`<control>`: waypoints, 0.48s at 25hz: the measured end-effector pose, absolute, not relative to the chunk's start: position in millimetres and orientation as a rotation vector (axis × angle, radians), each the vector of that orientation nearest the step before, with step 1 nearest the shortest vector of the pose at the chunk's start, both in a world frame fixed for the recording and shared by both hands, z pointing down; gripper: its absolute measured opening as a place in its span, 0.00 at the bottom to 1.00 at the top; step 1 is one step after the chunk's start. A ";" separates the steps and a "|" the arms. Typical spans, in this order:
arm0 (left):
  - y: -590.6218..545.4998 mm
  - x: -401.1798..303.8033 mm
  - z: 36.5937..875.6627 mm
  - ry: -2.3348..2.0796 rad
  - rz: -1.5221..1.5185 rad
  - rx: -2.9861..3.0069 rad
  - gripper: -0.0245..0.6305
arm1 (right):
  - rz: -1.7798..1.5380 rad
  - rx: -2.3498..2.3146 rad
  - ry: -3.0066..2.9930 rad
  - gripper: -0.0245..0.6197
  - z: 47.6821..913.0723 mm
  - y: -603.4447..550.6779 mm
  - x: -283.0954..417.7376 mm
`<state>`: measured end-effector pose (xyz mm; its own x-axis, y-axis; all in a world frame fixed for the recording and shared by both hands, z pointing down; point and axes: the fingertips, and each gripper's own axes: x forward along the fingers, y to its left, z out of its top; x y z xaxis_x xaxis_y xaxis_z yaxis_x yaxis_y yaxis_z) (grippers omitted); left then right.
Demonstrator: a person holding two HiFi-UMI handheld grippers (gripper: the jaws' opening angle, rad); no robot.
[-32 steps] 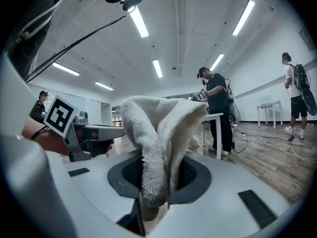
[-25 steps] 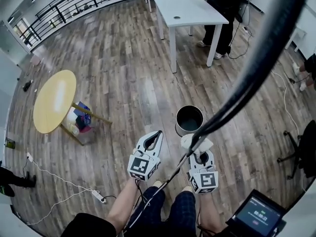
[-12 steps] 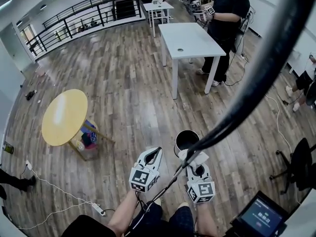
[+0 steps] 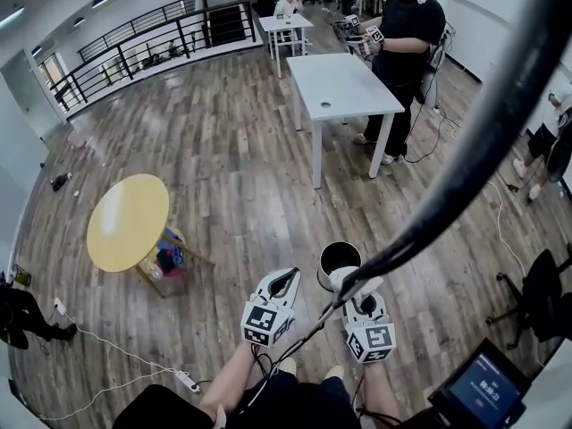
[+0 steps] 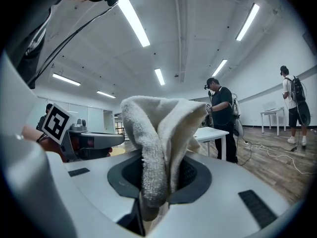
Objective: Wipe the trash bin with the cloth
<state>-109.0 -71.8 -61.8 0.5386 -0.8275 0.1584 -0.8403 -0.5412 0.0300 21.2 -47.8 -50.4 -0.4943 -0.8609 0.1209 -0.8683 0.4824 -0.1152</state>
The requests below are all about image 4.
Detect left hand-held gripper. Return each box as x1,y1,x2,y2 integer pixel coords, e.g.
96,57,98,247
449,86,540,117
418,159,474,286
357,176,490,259
240,266,303,348

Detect metal trash bin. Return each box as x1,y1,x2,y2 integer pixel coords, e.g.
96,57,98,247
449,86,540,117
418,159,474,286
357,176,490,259
315,241,361,293

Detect white power cable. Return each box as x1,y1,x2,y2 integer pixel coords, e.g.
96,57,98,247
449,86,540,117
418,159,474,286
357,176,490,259
38,306,180,420

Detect white floor cable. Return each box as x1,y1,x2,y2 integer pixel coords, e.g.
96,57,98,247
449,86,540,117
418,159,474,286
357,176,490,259
486,181,529,277

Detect white cloth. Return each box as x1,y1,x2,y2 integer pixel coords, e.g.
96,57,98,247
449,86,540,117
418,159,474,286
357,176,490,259
328,265,384,303

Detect small white table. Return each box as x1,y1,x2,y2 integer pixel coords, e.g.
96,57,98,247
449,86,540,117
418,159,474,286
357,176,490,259
258,13,315,79

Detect black panel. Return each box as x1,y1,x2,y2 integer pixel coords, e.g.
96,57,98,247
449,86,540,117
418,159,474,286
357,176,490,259
207,4,247,46

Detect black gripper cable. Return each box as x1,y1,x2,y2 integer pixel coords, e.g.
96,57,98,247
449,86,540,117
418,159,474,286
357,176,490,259
250,344,278,379

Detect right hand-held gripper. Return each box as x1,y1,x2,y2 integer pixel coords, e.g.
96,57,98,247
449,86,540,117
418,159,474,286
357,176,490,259
341,291,398,366

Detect large white table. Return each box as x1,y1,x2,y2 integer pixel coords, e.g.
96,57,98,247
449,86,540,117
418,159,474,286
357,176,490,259
285,53,406,190

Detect person's left forearm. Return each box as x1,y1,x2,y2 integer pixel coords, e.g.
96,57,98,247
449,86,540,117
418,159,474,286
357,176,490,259
198,341,269,422

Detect black metal railing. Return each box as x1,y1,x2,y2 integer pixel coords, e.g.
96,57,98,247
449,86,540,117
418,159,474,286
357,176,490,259
48,0,265,111

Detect colourful items under table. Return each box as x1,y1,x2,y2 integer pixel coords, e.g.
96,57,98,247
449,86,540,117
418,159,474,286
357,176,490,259
156,248,187,279

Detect black phone with screen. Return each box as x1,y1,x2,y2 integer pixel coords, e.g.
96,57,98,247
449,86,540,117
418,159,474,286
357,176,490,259
428,337,533,429

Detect person's right forearm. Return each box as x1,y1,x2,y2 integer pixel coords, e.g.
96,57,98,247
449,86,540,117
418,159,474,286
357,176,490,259
364,360,401,424

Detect black cable bundle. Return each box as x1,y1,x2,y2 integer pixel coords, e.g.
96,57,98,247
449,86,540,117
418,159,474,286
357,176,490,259
267,0,572,374

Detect pale plastic bag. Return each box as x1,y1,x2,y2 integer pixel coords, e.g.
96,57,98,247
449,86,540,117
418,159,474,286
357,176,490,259
141,259,164,282

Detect round yellow table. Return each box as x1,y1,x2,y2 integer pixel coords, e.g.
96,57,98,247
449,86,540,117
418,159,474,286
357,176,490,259
86,173,216,299

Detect white power strip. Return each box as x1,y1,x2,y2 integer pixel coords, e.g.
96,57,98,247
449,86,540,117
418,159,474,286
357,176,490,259
175,370,201,392

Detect person's black shirt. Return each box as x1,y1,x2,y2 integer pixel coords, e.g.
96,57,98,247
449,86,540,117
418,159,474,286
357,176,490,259
116,371,430,429

